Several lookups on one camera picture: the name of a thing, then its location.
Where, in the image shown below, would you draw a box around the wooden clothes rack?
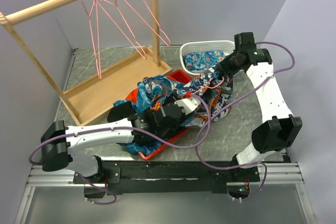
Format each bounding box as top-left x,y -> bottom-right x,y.
1,0 -> 172,126

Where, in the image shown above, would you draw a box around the orange blue patterned shorts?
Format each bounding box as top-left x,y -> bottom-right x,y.
154,66 -> 233,127

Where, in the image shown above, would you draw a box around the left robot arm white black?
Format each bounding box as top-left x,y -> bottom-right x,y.
41,96 -> 192,183

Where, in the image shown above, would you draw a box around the white plastic basket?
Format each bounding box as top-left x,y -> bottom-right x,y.
180,40 -> 235,76

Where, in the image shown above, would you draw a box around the black garment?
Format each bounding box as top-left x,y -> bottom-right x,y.
107,101 -> 135,123

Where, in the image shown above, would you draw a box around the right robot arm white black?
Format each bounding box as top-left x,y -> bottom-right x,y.
216,32 -> 302,182

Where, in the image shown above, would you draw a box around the blue floral shorts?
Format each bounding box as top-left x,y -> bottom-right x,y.
107,75 -> 186,156

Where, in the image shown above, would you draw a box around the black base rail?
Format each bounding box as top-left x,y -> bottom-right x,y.
72,159 -> 259,200

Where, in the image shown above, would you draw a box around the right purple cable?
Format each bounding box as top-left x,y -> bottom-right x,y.
195,41 -> 295,170

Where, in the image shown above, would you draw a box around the pink wire hanger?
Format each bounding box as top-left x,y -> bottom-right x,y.
204,77 -> 225,89
122,0 -> 171,47
93,0 -> 148,59
80,0 -> 102,80

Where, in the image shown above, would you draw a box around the red plastic tray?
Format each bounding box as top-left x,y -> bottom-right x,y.
126,69 -> 191,161

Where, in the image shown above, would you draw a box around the blue floral cloth in basket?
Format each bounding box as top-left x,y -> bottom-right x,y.
182,50 -> 225,73

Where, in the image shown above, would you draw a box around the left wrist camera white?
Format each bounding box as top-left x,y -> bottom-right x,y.
174,97 -> 201,115

